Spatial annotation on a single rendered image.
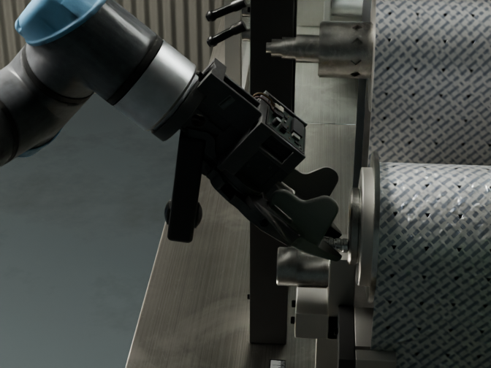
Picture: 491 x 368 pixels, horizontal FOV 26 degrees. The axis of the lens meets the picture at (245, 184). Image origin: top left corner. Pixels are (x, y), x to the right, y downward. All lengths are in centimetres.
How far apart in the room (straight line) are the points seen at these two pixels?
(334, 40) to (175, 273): 55
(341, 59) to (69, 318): 201
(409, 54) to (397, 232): 25
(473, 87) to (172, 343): 56
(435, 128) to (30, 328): 204
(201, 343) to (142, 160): 249
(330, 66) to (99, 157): 280
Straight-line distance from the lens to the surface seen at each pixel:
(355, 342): 105
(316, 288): 115
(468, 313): 102
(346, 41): 120
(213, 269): 161
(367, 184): 100
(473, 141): 120
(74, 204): 365
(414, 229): 98
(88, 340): 300
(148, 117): 94
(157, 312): 152
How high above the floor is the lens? 178
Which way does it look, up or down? 28 degrees down
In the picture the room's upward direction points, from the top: straight up
